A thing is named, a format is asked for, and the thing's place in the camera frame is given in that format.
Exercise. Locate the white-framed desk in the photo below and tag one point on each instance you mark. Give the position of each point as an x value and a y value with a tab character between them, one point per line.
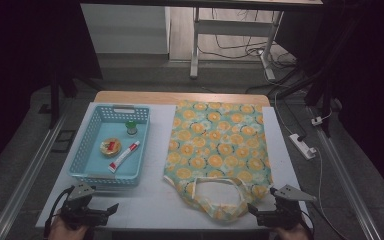
233	27

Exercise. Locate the orange-print fabric bag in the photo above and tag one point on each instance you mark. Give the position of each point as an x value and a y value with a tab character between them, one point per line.
213	143

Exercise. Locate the metal floor rail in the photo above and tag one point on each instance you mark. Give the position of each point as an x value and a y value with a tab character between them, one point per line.
26	180
346	180

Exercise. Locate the black floor bracket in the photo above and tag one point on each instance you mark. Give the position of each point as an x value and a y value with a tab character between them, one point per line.
64	141

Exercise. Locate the white cabinet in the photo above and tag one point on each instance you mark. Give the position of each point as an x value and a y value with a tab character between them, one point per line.
123	30

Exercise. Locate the small green-capped bottle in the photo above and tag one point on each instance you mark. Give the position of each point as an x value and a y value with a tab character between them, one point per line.
131	126

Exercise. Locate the white plug adapter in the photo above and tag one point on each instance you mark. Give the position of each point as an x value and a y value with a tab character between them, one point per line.
316	121

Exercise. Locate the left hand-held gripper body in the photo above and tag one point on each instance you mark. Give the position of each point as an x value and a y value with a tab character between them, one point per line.
80	213

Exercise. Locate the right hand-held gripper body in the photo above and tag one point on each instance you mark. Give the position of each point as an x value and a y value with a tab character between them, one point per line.
285	215

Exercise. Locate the person's right hand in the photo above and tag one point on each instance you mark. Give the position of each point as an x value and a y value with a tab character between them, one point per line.
293	235

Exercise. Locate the white table mat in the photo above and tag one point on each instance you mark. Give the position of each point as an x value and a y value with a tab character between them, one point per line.
160	143

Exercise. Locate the white and red tube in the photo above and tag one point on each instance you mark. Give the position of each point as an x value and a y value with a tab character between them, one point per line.
124	156

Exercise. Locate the person's left hand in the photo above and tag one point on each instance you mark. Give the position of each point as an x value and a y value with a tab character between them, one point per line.
63	232

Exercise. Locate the light blue plastic basket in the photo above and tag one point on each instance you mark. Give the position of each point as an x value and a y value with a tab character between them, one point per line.
95	166

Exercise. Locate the black stand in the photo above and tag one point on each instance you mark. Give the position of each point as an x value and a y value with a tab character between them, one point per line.
326	90
54	96

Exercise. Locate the wooden table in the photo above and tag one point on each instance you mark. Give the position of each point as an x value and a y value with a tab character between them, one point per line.
140	97

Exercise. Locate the white power strip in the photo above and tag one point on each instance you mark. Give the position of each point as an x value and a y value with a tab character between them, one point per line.
302	146

